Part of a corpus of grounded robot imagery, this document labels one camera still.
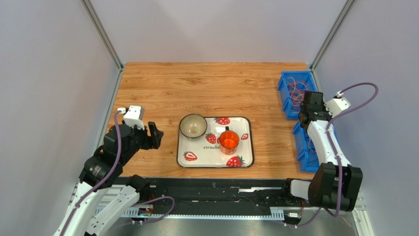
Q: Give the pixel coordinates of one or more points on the blue plastic bin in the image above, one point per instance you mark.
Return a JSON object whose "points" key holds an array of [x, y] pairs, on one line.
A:
{"points": [[306, 153], [291, 87]]}

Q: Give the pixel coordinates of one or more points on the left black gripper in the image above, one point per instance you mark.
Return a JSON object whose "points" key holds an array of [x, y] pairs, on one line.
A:
{"points": [[154, 140]]}

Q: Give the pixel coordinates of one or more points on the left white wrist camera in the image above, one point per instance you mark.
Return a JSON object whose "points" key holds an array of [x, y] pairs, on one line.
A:
{"points": [[133, 116]]}

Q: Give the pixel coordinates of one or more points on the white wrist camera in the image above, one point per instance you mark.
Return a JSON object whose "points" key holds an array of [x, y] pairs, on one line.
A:
{"points": [[337, 105], [133, 116]]}

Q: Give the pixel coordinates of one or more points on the far blue plastic bin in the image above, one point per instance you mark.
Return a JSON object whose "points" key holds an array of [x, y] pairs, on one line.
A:
{"points": [[291, 87]]}

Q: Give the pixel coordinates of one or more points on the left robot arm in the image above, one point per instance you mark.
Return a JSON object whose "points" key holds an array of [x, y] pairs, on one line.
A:
{"points": [[98, 175]]}

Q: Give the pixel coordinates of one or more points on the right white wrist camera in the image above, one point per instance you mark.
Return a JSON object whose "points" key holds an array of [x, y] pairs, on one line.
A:
{"points": [[337, 105]]}

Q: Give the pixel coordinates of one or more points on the white strawberry tray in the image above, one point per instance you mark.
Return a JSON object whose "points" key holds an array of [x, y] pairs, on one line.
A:
{"points": [[204, 151]]}

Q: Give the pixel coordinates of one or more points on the orange transparent mug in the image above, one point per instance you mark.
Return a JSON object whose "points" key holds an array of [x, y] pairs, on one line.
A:
{"points": [[229, 141]]}

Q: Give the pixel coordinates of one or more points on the aluminium frame rail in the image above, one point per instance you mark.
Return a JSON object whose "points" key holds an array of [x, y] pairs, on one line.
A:
{"points": [[142, 213]]}

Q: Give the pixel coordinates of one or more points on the beige ceramic bowl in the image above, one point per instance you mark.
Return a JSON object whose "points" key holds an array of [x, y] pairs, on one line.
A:
{"points": [[193, 126]]}

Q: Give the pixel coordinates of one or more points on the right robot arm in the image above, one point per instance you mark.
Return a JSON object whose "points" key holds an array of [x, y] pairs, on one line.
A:
{"points": [[336, 183]]}

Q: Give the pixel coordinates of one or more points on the near blue plastic bin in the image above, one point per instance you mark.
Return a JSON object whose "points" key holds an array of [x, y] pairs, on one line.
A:
{"points": [[306, 153]]}

